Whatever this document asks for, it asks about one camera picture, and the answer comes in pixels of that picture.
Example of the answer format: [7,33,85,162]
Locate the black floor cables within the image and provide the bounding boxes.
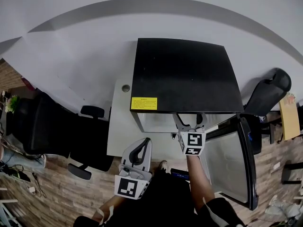
[0,163,48,198]

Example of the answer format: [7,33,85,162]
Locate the person's left forearm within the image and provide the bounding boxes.
[91,194,124,223]

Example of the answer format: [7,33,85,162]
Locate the black mini fridge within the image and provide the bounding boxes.
[129,38,259,211]

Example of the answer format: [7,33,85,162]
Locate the person's shoe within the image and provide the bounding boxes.
[159,160,169,174]

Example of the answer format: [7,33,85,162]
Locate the yellow wooden table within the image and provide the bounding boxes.
[278,98,301,141]

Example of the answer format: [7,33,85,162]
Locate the black office chair with headrest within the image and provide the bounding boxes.
[239,67,292,156]

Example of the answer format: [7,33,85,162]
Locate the white shoes pile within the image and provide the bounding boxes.
[264,194,298,220]

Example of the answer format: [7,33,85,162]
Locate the black office chair with armrests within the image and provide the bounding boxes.
[14,93,115,181]

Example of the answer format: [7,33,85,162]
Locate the green potted plant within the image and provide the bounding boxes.
[4,95,21,114]

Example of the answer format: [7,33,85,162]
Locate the person's black clothing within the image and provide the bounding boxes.
[73,168,247,227]

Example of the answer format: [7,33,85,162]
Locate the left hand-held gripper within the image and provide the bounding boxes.
[114,137,153,201]

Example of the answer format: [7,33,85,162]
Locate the white shelf rack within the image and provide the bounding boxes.
[0,186,19,227]

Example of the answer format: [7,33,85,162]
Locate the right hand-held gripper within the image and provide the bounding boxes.
[172,113,208,156]

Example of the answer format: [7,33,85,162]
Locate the black metal stand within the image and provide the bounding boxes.
[281,162,303,185]

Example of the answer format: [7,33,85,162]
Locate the small black device blue display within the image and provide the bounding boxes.
[170,168,190,181]

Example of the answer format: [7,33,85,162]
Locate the person's right forearm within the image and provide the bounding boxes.
[186,154,215,210]

